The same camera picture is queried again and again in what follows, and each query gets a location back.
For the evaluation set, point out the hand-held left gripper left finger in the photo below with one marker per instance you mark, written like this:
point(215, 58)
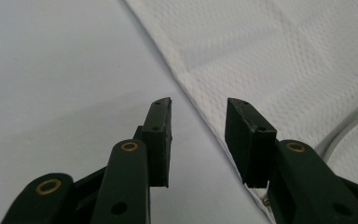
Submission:
point(155, 146)

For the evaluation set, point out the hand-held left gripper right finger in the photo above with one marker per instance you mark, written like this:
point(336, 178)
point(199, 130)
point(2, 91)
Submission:
point(251, 146)

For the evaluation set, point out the white textured cloth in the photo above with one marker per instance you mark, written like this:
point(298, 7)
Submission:
point(261, 56)

